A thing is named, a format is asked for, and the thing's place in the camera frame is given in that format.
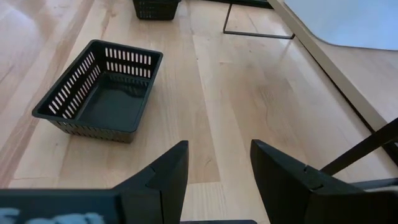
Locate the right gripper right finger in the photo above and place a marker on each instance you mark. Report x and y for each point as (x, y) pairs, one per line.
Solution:
(286, 186)

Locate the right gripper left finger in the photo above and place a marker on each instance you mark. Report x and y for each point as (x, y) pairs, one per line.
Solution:
(161, 193)

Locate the black slotted plastic basket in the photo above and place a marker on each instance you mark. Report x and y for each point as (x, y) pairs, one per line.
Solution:
(112, 109)
(155, 11)

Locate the wooden shelf with black legs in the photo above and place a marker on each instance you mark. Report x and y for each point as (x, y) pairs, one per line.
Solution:
(373, 77)

